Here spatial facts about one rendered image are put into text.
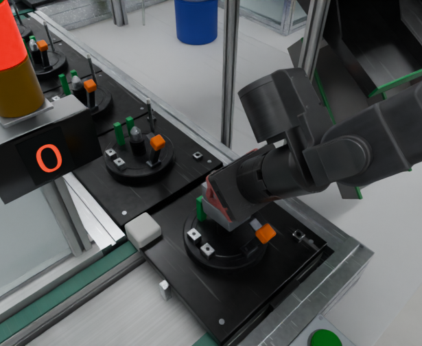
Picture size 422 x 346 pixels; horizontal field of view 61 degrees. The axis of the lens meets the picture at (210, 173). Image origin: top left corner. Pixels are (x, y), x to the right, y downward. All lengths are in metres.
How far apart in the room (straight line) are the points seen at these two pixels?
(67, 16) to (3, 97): 1.23
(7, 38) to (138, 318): 0.43
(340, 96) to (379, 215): 0.29
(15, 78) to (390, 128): 0.33
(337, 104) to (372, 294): 0.35
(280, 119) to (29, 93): 0.24
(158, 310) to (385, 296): 0.40
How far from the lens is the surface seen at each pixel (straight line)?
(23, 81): 0.39
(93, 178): 0.73
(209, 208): 0.54
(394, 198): 0.90
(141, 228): 0.61
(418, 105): 0.31
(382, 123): 0.31
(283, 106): 0.36
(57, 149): 0.43
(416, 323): 0.75
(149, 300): 0.62
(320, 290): 0.61
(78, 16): 1.62
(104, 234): 0.66
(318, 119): 0.37
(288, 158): 0.35
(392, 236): 0.83
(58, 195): 0.55
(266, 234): 0.50
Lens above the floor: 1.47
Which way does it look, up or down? 45 degrees down
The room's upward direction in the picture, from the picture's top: straight up
